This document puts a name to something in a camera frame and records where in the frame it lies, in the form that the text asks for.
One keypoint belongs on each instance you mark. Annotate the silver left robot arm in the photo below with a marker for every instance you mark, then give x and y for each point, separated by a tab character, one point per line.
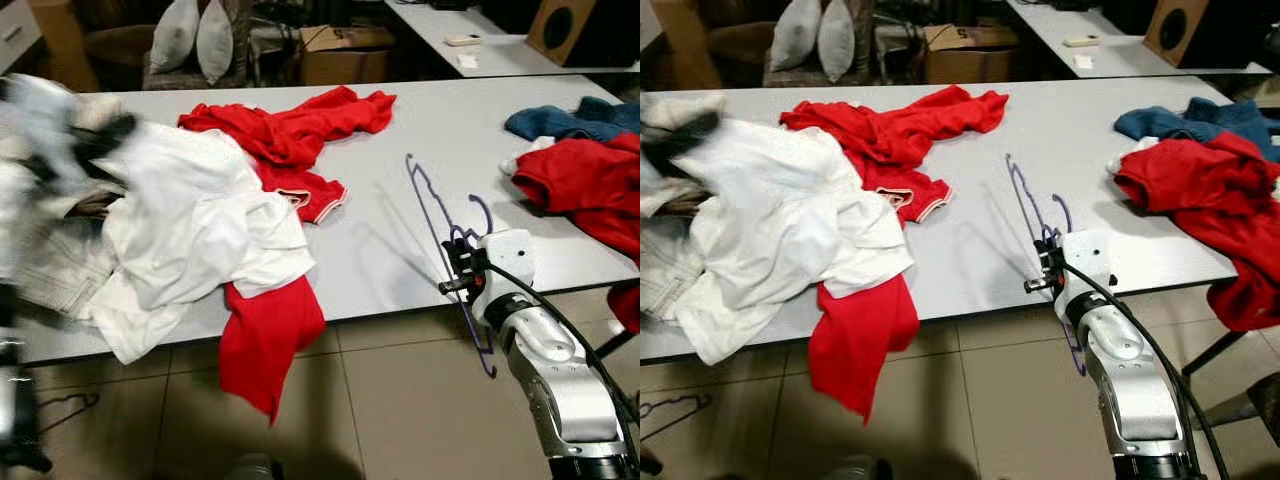
10	400

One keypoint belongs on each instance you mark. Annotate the open cardboard box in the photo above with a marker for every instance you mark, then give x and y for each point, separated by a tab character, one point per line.
970	52
345	55

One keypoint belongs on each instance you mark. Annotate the blue denim jeans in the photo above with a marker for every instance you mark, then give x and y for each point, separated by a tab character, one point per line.
565	120
1190	118

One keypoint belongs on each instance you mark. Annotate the white paper slip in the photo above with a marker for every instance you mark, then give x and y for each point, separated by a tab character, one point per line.
468	61
1086	61

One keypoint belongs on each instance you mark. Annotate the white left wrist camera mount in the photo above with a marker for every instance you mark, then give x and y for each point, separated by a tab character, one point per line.
40	110

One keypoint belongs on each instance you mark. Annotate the grey pillow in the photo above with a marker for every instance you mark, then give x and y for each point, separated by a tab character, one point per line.
215	40
838	40
172	35
795	35

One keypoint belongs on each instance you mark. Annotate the grey robot foot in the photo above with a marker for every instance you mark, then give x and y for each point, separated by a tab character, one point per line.
250	467
860	467

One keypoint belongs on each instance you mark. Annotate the small white cloth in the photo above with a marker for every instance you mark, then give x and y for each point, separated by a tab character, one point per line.
522	158
1120	160

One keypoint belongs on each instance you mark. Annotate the white office table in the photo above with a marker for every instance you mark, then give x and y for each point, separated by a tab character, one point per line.
1130	55
510	55

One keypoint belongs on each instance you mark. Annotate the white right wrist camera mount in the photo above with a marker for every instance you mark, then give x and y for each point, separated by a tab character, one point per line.
508	255
1088	255

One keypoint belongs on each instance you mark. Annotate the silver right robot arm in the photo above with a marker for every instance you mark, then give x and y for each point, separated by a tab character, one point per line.
1135	390
565	380

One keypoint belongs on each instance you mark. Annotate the white drawer cabinet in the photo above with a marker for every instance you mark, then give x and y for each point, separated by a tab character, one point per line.
15	30
645	20

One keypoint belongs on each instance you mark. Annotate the purple plastic hanger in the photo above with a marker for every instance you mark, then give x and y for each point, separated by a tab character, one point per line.
690	402
1027	200
432	210
75	400

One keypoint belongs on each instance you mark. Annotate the white remote control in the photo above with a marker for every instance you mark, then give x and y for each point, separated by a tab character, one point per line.
1082	41
462	40

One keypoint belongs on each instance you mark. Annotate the plain red shirt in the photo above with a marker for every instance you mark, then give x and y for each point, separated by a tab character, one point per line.
265	340
860	340

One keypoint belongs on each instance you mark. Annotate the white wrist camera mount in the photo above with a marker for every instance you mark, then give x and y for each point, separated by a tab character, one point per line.
1088	255
40	110
508	255

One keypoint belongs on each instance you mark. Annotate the brown board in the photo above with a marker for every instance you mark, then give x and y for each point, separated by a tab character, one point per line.
65	45
690	40

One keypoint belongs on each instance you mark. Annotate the plain white t-shirt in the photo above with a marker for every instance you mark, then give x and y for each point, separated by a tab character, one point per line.
790	220
190	220

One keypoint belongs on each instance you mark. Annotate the brown armchair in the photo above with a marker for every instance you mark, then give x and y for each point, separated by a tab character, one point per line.
120	55
740	50

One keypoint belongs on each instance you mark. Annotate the cream denim jacket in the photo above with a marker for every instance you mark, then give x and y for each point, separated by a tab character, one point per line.
665	270
55	270

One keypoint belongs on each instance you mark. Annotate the black table leg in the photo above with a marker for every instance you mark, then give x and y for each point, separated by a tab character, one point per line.
615	345
1215	350

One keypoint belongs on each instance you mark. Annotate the wooden speaker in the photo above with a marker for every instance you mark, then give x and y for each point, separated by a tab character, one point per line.
1195	30
570	28

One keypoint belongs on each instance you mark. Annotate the crumpled red garment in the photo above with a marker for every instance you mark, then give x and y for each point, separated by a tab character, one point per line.
1200	190
585	180

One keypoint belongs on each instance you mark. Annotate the red polo shirt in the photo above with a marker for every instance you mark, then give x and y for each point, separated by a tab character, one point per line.
900	125
300	125

